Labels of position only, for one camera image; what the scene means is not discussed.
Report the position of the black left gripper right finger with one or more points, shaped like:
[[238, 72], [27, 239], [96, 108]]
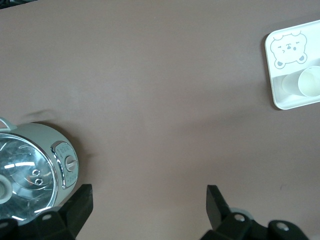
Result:
[[220, 215]]

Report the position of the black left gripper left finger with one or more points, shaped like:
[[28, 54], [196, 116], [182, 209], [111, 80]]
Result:
[[75, 210]]

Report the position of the white plastic cup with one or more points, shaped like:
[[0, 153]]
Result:
[[308, 81]]

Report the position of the cream tray with bear print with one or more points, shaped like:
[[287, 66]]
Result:
[[290, 102]]

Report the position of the brown table mat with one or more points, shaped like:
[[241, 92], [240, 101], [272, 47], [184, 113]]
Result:
[[150, 75]]

